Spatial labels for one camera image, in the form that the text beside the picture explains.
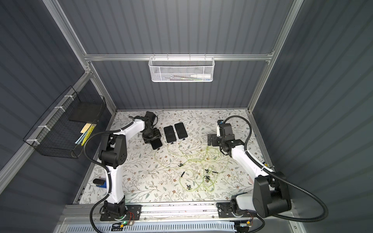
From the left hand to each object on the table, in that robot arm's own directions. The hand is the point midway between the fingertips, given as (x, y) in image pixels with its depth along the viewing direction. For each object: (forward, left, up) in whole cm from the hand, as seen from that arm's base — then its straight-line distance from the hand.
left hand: (159, 139), depth 99 cm
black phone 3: (-3, +2, -1) cm, 3 cm away
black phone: (+10, -15, -3) cm, 18 cm away
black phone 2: (+6, -7, -2) cm, 9 cm away
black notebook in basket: (+2, +37, +25) cm, 45 cm away
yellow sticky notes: (-8, +34, +23) cm, 42 cm away
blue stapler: (-29, +29, 0) cm, 41 cm away
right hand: (-5, -39, +11) cm, 40 cm away
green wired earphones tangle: (-19, -27, -3) cm, 33 cm away
